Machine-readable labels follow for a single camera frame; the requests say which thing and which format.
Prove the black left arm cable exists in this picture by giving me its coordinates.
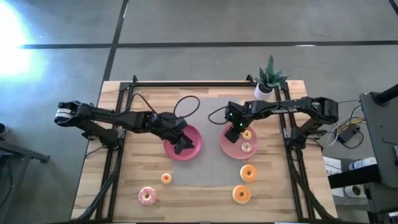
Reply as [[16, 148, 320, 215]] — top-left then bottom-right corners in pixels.
[[119, 92, 201, 121]]

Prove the black aluminium table frame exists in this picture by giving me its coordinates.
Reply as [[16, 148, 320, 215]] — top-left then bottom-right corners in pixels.
[[76, 73, 338, 222]]

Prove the large orange donut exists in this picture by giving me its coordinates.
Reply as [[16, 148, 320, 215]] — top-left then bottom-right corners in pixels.
[[232, 184, 252, 205]]

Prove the grey metal cart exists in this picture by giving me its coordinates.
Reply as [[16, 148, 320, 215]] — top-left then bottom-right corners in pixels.
[[359, 91, 398, 189]]

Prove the black pole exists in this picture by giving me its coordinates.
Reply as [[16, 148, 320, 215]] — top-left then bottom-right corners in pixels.
[[373, 83, 398, 105]]

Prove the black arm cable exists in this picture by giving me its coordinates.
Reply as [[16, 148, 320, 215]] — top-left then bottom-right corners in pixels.
[[207, 105, 229, 125], [119, 92, 201, 121]]

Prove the black power adapter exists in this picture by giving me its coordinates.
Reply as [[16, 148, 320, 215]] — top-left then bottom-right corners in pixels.
[[337, 124, 359, 143]]

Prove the white bottle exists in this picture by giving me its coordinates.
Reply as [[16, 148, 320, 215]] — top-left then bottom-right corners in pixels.
[[348, 157, 377, 171]]

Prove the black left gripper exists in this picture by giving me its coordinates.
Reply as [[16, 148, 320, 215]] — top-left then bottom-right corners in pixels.
[[152, 112, 195, 156]]

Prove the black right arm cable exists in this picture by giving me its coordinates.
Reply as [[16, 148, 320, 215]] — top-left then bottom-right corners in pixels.
[[207, 105, 229, 125]]

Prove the black shelf board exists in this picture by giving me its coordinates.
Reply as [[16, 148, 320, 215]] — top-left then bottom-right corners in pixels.
[[328, 164, 382, 189]]

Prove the grey woven placemat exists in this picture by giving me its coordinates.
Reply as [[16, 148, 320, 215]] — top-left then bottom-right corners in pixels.
[[170, 96, 246, 187]]

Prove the large pink white-drizzle donut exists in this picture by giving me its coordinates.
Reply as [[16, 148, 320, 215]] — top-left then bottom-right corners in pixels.
[[137, 186, 157, 207]]

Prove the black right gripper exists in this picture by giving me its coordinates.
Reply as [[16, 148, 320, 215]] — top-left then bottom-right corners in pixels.
[[224, 101, 253, 144]]

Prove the white paper box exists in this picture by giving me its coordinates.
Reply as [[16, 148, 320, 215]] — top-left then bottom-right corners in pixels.
[[322, 155, 343, 177]]

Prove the white tape roll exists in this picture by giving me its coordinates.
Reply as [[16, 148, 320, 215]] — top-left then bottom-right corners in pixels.
[[343, 184, 365, 198]]

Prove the large pale pink chocolate-drizzle donut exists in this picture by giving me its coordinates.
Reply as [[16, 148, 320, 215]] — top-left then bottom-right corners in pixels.
[[239, 164, 258, 184]]

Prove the green plant in white pot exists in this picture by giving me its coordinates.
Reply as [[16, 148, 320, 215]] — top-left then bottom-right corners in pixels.
[[254, 55, 292, 101]]

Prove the black metal stand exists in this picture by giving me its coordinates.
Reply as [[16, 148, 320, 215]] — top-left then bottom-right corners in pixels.
[[0, 123, 50, 164]]

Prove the white floor cable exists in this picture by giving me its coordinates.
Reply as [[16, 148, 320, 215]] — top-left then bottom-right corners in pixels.
[[326, 105, 363, 147]]

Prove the dark red round plate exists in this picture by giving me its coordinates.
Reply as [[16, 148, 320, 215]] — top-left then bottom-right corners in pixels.
[[163, 124, 203, 162]]

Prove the salmon pink round plate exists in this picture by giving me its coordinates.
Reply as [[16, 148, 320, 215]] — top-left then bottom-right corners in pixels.
[[219, 123, 259, 161]]

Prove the yellow floor cable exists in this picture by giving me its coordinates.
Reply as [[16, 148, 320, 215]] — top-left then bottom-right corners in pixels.
[[337, 116, 366, 133]]

